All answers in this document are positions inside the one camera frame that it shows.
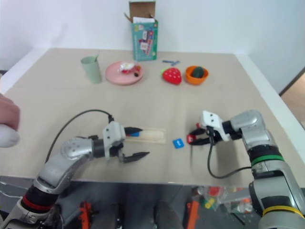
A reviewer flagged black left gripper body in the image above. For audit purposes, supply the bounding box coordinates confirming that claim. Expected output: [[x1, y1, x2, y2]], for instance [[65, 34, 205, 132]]
[[110, 140, 127, 164]]

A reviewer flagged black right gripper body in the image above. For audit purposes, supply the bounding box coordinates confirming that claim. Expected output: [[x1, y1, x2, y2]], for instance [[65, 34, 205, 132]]
[[195, 123, 216, 145]]

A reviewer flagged white round object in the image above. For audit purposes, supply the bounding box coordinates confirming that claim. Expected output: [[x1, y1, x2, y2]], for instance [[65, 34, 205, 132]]
[[0, 124, 20, 148]]

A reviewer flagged long wooden tray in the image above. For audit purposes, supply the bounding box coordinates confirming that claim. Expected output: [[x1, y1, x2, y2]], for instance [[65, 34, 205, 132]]
[[124, 128, 167, 145]]

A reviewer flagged person's hand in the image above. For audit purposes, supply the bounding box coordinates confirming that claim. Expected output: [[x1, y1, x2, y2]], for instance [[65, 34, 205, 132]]
[[0, 93, 21, 132]]

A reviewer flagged orange bowl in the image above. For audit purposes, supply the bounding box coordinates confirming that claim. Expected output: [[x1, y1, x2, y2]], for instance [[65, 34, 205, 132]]
[[185, 65, 210, 86]]

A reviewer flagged pink plate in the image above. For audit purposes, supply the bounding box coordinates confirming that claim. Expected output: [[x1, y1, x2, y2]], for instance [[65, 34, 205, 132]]
[[105, 61, 145, 85]]

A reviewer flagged clear bag of toys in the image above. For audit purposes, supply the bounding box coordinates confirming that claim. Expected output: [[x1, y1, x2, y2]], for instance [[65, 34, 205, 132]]
[[197, 185, 254, 216]]

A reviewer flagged dark green toy vegetable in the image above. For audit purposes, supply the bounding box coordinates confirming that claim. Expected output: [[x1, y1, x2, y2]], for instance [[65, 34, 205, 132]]
[[192, 66, 206, 78]]

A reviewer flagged red toy strawberry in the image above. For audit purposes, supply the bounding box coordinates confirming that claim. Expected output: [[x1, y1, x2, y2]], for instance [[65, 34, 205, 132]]
[[160, 67, 183, 85]]

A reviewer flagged white red toy food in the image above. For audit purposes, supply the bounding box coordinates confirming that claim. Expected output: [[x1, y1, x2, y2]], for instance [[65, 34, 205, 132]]
[[118, 62, 135, 74]]

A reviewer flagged pale green cup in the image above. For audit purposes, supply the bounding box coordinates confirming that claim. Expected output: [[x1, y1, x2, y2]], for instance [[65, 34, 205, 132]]
[[80, 55, 102, 85]]

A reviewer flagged orange black stand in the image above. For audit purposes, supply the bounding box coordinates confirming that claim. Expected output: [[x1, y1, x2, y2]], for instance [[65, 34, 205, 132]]
[[186, 200, 200, 229], [79, 201, 93, 229]]

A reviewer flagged teal cardboard box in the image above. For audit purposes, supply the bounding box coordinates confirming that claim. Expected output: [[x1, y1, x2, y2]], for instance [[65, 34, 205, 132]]
[[123, 0, 159, 62]]

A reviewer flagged brown wooden door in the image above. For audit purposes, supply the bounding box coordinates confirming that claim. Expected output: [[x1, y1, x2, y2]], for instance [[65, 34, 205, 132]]
[[279, 71, 305, 115]]

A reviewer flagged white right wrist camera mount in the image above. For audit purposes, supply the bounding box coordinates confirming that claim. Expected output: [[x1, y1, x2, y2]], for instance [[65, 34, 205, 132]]
[[199, 110, 231, 142]]

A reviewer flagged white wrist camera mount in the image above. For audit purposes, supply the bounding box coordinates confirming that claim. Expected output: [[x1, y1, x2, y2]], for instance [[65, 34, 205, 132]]
[[199, 110, 231, 142], [102, 121, 126, 160]]

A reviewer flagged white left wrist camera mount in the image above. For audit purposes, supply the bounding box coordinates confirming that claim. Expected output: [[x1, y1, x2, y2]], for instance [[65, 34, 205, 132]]
[[102, 121, 126, 160]]

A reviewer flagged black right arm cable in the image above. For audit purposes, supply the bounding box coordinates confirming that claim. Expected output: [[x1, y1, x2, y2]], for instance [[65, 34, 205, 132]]
[[206, 125, 254, 179]]

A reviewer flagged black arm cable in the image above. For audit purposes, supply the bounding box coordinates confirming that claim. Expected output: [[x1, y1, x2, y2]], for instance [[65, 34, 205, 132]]
[[206, 125, 254, 179], [45, 109, 115, 163]]

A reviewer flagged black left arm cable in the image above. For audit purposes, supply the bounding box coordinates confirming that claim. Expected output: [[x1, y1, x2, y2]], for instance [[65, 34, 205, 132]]
[[45, 109, 115, 163]]

